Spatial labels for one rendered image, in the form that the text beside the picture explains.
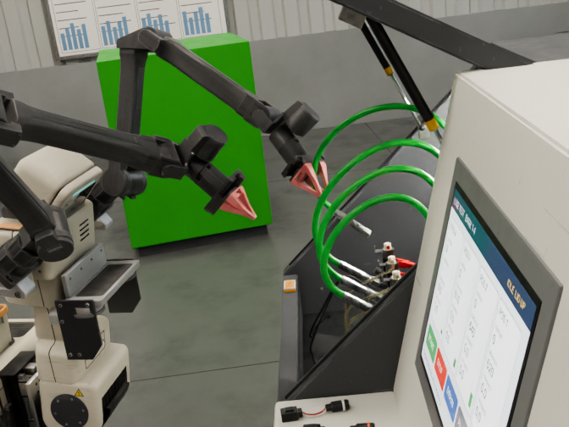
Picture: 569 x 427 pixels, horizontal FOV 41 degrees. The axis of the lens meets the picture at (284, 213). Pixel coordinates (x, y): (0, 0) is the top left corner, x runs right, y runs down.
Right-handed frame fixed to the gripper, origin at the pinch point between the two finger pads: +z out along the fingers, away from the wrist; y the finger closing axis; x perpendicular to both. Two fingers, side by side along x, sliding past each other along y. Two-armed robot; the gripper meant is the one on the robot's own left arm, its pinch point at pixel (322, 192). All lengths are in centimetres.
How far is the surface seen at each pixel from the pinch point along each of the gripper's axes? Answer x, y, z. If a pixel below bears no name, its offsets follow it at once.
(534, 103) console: -65, -47, 39
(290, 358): 18.0, -20.4, 29.4
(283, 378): 16.4, -26.8, 33.5
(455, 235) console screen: -43, -42, 42
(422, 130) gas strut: -16.1, 28.8, -3.7
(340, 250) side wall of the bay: 20.2, 20.6, 4.6
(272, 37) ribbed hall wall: 238, 444, -387
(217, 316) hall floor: 190, 129, -69
